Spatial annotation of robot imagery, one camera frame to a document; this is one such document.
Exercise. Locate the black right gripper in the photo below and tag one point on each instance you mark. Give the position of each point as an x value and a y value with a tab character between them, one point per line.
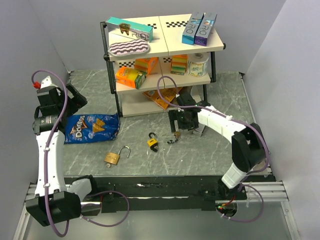
173	115

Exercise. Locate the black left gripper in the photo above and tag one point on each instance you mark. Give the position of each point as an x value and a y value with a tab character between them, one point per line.
76	102

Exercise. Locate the small brass padlock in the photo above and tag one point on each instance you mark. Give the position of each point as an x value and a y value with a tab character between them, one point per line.
177	135

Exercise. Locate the key with panda keychain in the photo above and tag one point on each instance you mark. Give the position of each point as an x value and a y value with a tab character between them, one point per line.
172	141

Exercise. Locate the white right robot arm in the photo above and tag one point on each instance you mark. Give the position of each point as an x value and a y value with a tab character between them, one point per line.
248	147

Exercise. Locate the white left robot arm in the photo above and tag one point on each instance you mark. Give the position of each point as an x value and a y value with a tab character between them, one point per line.
53	201

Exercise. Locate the brown seed bag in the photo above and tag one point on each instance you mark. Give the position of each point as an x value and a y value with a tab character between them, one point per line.
184	96

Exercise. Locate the blue Doritos chip bag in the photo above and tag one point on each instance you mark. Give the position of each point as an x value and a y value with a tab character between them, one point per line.
91	128

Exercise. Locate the orange snack packet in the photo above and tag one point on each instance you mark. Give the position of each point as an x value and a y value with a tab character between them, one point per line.
168	94

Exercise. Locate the beige three-tier shelf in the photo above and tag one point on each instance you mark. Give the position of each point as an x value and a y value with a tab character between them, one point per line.
166	43

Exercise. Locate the orange sponge box front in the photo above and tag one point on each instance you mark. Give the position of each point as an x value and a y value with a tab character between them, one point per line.
130	77

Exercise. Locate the orange sponge box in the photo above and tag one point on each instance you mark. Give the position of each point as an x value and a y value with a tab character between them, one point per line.
130	77
145	65

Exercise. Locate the toilet paper roll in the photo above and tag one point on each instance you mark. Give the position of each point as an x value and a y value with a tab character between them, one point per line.
197	64

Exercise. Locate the colourful sponge stack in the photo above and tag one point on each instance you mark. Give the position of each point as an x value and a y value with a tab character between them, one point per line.
179	64

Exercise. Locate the orange sponge box rear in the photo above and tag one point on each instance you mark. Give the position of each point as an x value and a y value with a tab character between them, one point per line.
145	65

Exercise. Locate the large brass padlock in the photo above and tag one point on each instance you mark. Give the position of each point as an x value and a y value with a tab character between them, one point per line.
113	158

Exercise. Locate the teal toothpaste box lying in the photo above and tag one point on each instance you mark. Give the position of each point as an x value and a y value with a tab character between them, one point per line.
129	29

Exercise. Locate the blue toothpaste box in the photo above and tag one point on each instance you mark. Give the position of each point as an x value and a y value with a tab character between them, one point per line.
191	28

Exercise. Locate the purple toothpaste box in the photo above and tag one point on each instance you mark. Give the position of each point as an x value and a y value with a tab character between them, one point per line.
205	28

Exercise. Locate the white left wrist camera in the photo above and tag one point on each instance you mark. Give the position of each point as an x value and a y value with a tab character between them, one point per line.
46	82

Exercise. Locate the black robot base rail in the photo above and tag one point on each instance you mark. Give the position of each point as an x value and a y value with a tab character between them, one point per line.
150	193

